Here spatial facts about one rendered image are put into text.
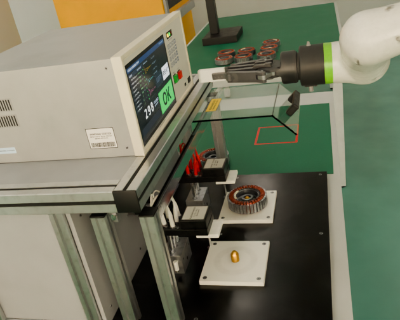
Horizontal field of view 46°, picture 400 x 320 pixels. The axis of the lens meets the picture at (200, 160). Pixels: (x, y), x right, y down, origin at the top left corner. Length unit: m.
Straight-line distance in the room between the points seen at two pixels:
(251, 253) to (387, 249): 1.35
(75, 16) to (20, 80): 3.98
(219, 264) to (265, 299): 0.15
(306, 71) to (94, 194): 0.53
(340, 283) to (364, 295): 1.07
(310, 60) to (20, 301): 0.84
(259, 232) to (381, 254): 1.22
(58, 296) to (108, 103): 0.44
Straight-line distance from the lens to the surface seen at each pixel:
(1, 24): 5.07
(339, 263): 1.18
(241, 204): 1.29
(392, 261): 2.37
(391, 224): 2.60
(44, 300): 1.13
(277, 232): 1.25
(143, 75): 0.98
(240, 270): 1.12
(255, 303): 1.06
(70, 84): 0.95
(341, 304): 1.08
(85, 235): 0.98
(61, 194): 0.90
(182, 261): 1.14
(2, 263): 1.11
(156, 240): 0.90
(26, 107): 1.02
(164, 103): 1.08
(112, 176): 0.90
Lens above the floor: 1.50
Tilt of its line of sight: 26 degrees down
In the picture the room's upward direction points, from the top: 11 degrees counter-clockwise
